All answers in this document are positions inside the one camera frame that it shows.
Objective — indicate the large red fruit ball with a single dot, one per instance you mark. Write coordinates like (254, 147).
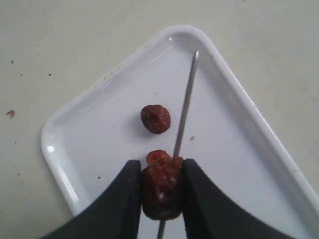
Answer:
(161, 190)

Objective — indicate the thin metal skewer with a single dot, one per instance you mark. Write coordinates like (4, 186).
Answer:
(184, 107)

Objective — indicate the white rectangular plastic tray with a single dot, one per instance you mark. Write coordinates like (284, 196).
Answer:
(87, 142)

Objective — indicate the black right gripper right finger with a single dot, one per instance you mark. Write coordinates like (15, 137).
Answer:
(209, 214)

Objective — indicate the small red fruit ball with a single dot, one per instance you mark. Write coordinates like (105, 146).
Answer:
(158, 156)

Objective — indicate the dark red fruit ball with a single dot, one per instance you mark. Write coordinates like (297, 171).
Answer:
(155, 118)

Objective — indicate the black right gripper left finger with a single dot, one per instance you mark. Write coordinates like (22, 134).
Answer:
(115, 214)

